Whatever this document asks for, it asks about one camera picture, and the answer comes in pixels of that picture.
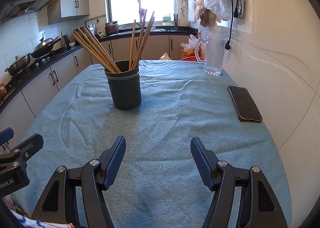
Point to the brown clay pot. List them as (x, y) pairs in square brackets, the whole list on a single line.
[(111, 28)]

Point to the clear glass mug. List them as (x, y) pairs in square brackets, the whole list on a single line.
[(213, 54)]

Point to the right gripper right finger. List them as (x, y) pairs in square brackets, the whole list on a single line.
[(206, 162)]

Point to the steel pot with lid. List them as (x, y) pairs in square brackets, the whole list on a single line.
[(18, 65)]

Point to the black wok on stove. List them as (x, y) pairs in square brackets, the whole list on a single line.
[(44, 47)]

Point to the dark wooden chopstick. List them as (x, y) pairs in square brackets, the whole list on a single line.
[(131, 45)]

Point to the black perforated utensil holder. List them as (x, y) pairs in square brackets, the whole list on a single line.
[(125, 86)]

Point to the pink plastic bag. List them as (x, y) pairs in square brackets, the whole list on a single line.
[(188, 49)]

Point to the black electric kettle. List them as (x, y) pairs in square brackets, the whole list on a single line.
[(66, 42)]

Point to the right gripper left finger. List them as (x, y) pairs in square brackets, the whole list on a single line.
[(110, 161)]

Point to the teal towel table cover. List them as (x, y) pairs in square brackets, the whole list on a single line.
[(158, 184)]

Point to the steel range hood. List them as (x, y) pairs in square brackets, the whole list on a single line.
[(17, 8)]

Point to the black smartphone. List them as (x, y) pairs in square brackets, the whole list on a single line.
[(245, 107)]

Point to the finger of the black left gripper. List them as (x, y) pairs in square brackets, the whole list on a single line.
[(6, 135), (27, 149)]

